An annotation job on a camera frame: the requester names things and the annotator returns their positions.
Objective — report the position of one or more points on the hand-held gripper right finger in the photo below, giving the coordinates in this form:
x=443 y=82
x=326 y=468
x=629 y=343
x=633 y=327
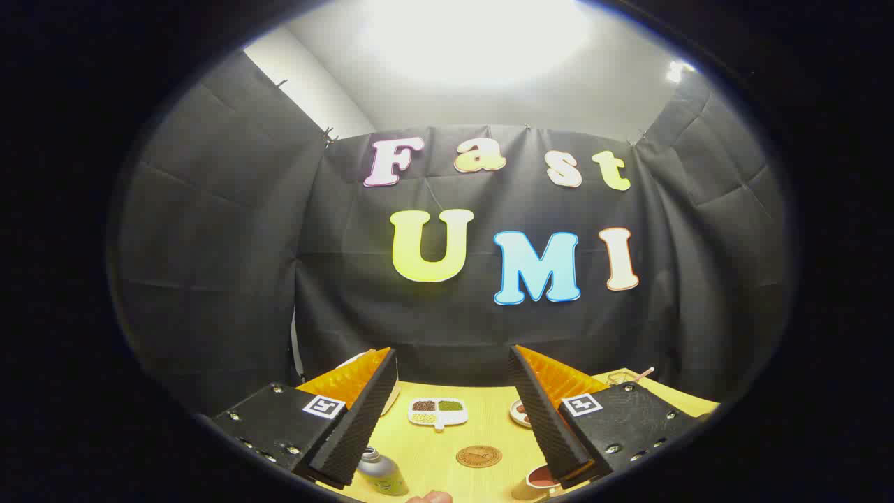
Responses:
x=548 y=426

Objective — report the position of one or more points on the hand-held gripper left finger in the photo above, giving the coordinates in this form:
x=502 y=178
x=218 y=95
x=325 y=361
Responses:
x=356 y=426

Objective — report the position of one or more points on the silver green juice bottle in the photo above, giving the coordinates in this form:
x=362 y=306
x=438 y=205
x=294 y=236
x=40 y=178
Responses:
x=383 y=475

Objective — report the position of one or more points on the round cork coaster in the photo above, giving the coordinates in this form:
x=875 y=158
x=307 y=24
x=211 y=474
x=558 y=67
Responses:
x=479 y=456

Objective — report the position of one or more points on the white round plate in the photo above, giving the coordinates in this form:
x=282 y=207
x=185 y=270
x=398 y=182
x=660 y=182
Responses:
x=518 y=417

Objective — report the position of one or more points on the white toaster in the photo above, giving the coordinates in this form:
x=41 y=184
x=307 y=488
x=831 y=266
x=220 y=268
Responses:
x=392 y=401

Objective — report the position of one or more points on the white divided dish with beans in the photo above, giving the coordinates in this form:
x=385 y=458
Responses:
x=438 y=412

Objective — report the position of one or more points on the wooden table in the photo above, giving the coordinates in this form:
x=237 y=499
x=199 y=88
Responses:
x=447 y=440

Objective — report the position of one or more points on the pink straw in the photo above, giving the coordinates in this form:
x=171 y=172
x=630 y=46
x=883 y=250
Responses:
x=644 y=374

